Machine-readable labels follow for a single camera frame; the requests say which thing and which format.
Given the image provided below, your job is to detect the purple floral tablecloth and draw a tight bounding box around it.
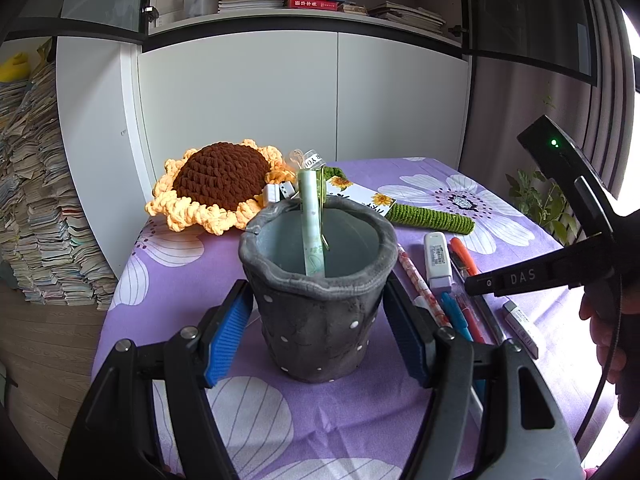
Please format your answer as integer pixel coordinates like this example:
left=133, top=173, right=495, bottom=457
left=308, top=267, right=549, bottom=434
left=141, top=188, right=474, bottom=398
left=91, top=156, right=618, bottom=480

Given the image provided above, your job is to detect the green potted plant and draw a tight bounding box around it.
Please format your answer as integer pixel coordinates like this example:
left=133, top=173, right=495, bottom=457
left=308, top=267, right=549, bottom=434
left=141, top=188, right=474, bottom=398
left=505, top=95, right=581, bottom=246

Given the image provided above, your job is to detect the grey dotted fabric pen holder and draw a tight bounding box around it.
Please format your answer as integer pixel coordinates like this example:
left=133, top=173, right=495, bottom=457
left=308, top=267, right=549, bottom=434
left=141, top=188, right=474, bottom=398
left=238, top=196, right=399, bottom=383

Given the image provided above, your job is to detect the red pen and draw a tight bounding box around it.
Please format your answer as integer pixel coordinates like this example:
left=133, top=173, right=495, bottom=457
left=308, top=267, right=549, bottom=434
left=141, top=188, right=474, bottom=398
left=460, top=294, right=488, bottom=345

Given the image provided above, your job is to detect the white bookshelf cabinet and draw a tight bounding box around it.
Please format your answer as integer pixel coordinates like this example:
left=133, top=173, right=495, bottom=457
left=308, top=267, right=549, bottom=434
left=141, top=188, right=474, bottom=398
left=55, top=0, right=473, bottom=281

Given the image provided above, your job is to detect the crochet sunflower head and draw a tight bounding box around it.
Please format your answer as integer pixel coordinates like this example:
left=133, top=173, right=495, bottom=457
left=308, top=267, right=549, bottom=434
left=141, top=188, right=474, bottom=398
left=145, top=139, right=296, bottom=235

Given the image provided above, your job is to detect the white eraser grey sleeve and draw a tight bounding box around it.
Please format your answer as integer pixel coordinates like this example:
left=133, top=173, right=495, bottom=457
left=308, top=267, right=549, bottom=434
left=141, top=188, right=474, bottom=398
left=501, top=300, right=546, bottom=358

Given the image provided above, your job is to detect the tall pile of papers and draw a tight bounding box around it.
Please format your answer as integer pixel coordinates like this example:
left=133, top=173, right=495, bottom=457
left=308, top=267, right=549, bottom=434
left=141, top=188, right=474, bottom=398
left=0, top=65, right=118, bottom=311

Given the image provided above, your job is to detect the blue pen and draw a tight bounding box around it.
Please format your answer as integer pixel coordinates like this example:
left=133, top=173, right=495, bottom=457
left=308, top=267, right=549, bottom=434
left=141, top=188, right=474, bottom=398
left=440, top=292, right=473, bottom=342

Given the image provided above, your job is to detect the white sunflower print card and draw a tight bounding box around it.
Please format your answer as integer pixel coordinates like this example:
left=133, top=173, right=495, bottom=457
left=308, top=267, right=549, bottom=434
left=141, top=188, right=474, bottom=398
left=325, top=175, right=398, bottom=218

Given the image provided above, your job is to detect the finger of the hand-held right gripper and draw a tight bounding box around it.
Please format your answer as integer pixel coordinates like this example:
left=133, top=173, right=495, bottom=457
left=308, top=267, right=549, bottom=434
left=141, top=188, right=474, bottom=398
left=464, top=232, right=623, bottom=297

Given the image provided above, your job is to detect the yellow soft toy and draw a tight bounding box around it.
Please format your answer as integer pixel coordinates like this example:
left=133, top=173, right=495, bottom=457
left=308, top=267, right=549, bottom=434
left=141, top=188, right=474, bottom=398
left=0, top=51, right=28, bottom=83

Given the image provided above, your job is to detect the white lilac correction tape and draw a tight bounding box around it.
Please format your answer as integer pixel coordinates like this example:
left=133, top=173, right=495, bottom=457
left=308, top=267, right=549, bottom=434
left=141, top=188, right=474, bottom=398
left=424, top=231, right=455, bottom=291

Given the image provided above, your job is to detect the black cable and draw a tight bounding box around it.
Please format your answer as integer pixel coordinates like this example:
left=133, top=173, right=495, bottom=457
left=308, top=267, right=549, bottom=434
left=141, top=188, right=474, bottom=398
left=570, top=260, right=628, bottom=448

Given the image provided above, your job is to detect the pink patterned pen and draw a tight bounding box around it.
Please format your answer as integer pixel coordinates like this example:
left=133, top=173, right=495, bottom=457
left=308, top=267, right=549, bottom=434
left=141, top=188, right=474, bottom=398
left=397, top=244, right=451, bottom=328

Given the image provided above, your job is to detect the clear printed ribbon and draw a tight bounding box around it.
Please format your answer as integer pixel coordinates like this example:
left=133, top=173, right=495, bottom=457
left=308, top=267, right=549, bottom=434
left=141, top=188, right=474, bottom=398
left=287, top=147, right=328, bottom=171

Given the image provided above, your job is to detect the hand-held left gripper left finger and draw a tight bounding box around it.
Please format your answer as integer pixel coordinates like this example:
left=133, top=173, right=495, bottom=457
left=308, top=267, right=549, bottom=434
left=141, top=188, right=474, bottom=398
left=59, top=280, right=256, bottom=480

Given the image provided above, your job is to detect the black pen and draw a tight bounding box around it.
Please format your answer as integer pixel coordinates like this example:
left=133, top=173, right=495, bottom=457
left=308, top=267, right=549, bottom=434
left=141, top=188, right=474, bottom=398
left=472, top=294, right=507, bottom=346

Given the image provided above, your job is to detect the stack of worn books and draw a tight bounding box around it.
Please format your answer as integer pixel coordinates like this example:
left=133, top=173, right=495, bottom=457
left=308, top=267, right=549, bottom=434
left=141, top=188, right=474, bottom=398
left=367, top=1, right=447, bottom=36

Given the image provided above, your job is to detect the grey curtain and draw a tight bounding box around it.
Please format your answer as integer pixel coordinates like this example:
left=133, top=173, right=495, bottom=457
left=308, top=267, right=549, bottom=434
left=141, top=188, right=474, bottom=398
left=580, top=0, right=640, bottom=161

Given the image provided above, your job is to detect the green crochet flower stem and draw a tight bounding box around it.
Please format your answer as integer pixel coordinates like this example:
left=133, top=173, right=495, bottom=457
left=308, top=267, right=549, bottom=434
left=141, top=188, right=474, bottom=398
left=320, top=165, right=473, bottom=236

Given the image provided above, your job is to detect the person's right hand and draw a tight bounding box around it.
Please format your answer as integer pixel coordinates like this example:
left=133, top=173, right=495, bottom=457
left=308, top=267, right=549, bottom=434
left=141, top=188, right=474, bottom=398
left=580, top=280, right=640, bottom=421

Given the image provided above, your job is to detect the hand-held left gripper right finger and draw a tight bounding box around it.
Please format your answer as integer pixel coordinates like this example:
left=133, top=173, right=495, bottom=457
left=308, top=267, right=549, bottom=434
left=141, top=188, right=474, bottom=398
left=382, top=271, right=583, bottom=480

